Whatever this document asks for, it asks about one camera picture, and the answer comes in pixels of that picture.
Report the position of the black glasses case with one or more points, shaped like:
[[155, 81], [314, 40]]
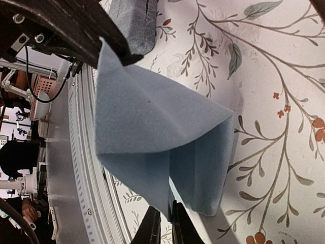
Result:
[[319, 6]]

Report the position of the grey case green lining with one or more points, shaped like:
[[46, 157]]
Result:
[[136, 19]]

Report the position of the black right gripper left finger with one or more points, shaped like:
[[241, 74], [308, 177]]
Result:
[[149, 230]]

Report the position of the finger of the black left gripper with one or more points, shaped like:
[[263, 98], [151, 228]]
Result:
[[51, 27], [111, 33]]

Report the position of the pink perforated basket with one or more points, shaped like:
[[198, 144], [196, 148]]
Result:
[[45, 89]]

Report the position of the front aluminium rail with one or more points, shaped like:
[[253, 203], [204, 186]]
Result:
[[83, 199]]

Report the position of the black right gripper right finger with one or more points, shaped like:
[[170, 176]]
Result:
[[183, 230]]

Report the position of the light blue cloth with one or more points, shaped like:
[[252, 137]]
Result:
[[161, 139]]

